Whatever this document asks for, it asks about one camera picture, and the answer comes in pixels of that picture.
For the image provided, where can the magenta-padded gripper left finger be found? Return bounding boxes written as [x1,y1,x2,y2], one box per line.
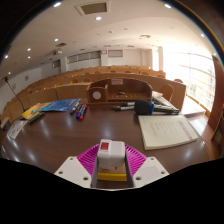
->
[54,143,100,189]

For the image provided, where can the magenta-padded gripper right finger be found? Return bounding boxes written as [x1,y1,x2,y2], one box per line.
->
[123,143,170,189]

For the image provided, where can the white charger block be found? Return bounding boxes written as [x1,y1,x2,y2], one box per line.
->
[96,139,127,169]

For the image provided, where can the white paper notebook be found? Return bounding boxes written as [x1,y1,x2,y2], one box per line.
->
[138,114,199,151]

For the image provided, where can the red marker pen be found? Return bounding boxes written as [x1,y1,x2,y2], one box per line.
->
[75,103,89,121]

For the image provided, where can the blue marker pen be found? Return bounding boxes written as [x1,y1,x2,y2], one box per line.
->
[69,101,81,116]

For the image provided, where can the black remote control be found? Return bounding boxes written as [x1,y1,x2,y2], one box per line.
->
[28,111,45,125]

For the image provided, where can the blue booklet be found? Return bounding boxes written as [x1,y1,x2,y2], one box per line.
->
[41,98,82,113]

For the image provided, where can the silver pen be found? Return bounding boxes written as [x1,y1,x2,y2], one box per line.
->
[111,102,136,112]

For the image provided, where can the white paper card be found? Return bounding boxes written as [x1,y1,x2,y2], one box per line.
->
[6,119,29,140]

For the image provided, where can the yellow booklet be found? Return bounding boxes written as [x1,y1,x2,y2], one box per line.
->
[21,102,51,120]

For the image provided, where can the group of wooden chairs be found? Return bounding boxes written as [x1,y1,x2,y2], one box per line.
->
[66,68,184,103]

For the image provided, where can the curved wooden lecture desk rows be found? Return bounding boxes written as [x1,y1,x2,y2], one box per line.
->
[0,64,188,124]

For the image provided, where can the wooden desk organizer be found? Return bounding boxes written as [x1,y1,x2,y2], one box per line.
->
[86,78,154,104]

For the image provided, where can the black gooseneck microphone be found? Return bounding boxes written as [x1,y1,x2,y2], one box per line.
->
[2,75,26,113]

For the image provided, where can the large bright window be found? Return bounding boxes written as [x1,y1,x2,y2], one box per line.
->
[163,48,216,111]

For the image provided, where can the group of ceiling lights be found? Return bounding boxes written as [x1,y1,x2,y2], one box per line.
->
[3,1,218,59]

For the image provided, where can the square ceiling air vent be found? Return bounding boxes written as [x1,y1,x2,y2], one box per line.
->
[74,1,111,17]

